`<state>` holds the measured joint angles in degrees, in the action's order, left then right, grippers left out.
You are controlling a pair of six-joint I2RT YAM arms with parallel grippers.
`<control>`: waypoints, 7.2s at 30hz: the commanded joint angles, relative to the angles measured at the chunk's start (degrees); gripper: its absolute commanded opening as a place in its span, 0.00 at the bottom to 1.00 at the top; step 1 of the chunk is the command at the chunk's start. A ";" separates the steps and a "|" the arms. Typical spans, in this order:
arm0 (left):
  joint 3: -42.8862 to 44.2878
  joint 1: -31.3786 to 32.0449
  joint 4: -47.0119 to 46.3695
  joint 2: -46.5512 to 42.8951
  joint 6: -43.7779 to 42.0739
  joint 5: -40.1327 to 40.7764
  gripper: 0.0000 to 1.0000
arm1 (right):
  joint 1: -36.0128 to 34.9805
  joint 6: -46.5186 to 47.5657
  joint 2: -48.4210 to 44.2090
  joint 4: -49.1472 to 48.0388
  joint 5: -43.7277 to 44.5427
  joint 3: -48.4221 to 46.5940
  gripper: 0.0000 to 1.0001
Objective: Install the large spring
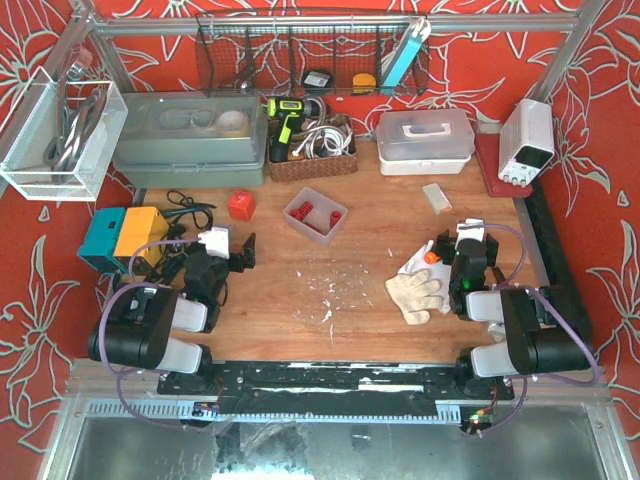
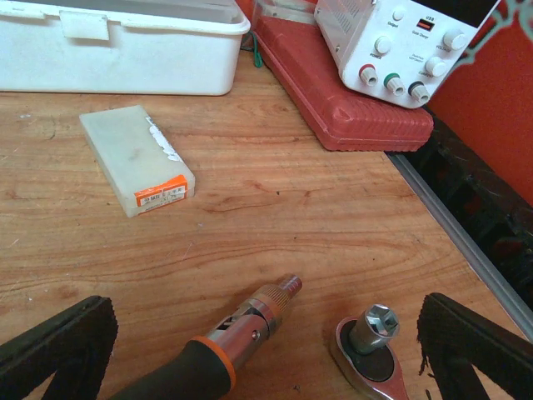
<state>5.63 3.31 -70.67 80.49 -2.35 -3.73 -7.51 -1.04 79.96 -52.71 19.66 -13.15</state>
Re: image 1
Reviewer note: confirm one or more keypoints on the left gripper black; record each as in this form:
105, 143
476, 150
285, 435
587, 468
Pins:
236, 261

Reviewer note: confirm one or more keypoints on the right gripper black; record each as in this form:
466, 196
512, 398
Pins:
445, 245

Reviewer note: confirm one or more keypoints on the orange black screwdriver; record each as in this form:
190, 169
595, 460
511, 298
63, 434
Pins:
431, 258

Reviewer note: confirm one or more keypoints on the white work glove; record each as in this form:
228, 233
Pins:
416, 295

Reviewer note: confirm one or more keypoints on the white peg base plate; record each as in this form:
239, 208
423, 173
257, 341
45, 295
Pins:
416, 263

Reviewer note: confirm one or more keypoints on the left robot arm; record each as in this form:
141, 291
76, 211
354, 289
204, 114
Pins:
136, 325

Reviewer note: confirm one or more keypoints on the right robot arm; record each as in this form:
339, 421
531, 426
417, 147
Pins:
541, 339

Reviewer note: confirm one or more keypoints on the translucent plastic spring bin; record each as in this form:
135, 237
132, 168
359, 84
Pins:
319, 216

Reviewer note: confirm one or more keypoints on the red cube block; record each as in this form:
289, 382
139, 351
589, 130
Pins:
241, 205

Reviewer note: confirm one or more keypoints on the small white socket part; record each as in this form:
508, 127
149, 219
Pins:
497, 331

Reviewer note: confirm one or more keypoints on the black foam strip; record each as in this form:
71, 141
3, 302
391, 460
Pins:
564, 292

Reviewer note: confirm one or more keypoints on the red tray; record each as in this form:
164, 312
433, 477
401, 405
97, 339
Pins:
487, 153

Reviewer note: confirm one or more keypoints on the yellow box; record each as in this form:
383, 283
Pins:
141, 225

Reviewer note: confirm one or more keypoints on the woven wicker basket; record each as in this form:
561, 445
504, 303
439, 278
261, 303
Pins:
320, 167

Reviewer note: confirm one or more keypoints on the white power supply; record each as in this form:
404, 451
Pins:
526, 143

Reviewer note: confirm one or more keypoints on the white plastic toolbox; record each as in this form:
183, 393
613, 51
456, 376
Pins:
424, 142

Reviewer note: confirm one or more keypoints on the grey plastic storage box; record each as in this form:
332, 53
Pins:
188, 140

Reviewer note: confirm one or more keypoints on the teal box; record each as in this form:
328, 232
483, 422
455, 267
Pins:
101, 239

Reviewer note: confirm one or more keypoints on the yellow tape measure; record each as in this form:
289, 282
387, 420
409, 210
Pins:
363, 84

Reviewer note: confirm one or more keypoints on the clear acrylic box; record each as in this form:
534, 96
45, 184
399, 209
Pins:
61, 149

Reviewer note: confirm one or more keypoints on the blue book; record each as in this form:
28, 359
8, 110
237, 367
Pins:
395, 64

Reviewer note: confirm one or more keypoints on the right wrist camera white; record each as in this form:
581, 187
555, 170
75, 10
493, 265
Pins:
471, 229

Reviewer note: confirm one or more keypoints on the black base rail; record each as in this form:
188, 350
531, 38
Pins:
332, 388

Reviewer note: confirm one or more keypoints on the green yellow cordless drill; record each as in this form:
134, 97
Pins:
290, 114

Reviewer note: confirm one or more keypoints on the black wire basket shelf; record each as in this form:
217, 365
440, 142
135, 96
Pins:
257, 60

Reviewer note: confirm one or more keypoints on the aluminium frame bar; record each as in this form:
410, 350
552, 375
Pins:
440, 23

